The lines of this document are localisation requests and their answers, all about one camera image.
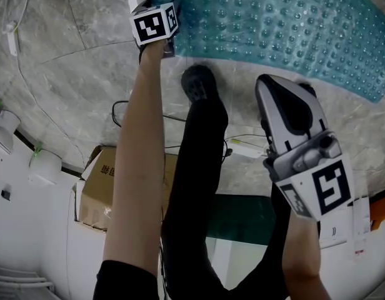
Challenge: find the teal bubbled bath mat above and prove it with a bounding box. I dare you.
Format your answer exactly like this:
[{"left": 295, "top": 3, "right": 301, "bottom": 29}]
[{"left": 147, "top": 0, "right": 385, "bottom": 105}]

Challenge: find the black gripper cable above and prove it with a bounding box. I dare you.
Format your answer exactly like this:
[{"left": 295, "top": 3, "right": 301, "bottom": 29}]
[{"left": 112, "top": 100, "right": 188, "bottom": 128}]

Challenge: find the dark green panel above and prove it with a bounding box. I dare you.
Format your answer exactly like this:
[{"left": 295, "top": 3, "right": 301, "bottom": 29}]
[{"left": 207, "top": 194, "right": 277, "bottom": 247}]

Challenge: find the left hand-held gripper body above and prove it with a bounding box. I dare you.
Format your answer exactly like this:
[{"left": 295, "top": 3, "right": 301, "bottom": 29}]
[{"left": 129, "top": 0, "right": 183, "bottom": 59}]

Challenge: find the person's left forearm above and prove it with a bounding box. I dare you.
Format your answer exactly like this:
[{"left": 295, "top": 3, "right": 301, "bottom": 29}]
[{"left": 102, "top": 39, "right": 169, "bottom": 278}]

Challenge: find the person's left black shoe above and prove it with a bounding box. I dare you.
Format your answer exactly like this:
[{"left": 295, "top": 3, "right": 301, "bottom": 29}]
[{"left": 181, "top": 64, "right": 219, "bottom": 103}]

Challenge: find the white power adapter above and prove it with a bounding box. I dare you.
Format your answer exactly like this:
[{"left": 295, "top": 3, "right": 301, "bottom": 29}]
[{"left": 4, "top": 23, "right": 21, "bottom": 56}]

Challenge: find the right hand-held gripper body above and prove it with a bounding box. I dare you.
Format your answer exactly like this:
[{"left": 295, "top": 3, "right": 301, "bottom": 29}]
[{"left": 262, "top": 129, "right": 356, "bottom": 223}]

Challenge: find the green tag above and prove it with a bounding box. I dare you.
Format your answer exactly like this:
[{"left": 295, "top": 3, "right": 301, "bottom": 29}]
[{"left": 31, "top": 141, "right": 44, "bottom": 159}]

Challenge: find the person's right forearm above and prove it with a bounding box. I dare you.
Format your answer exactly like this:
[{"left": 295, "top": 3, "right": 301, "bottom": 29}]
[{"left": 281, "top": 211, "right": 333, "bottom": 300}]

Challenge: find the orange object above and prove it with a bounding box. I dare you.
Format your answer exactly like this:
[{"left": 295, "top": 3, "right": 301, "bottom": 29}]
[{"left": 369, "top": 195, "right": 385, "bottom": 231}]

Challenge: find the white ceramic fixture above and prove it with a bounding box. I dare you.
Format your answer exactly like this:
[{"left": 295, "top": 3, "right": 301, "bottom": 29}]
[{"left": 319, "top": 195, "right": 372, "bottom": 256}]

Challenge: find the person's black clothing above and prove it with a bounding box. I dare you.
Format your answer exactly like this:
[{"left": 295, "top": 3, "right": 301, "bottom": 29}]
[{"left": 92, "top": 97, "right": 321, "bottom": 300}]

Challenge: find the white power bank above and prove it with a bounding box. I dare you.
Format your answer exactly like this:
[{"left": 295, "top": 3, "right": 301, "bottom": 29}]
[{"left": 226, "top": 137, "right": 269, "bottom": 159}]

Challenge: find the person's right black shoe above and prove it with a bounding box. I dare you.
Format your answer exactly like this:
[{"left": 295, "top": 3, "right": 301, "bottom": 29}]
[{"left": 297, "top": 81, "right": 318, "bottom": 99}]

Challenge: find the person's black shoe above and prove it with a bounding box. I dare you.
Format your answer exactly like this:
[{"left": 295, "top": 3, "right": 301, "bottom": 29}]
[
  {"left": 181, "top": 64, "right": 219, "bottom": 103},
  {"left": 297, "top": 81, "right": 318, "bottom": 99}
]

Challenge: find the white toilet with lid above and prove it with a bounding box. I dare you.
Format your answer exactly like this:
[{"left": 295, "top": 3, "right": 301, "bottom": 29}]
[{"left": 0, "top": 109, "right": 22, "bottom": 153}]

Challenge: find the brown cardboard box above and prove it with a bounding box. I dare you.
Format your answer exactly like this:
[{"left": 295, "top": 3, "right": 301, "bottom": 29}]
[{"left": 74, "top": 145, "right": 178, "bottom": 231}]

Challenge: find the thin white cable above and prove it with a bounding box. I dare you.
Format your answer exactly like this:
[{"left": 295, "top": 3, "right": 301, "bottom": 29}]
[{"left": 14, "top": 54, "right": 88, "bottom": 167}]

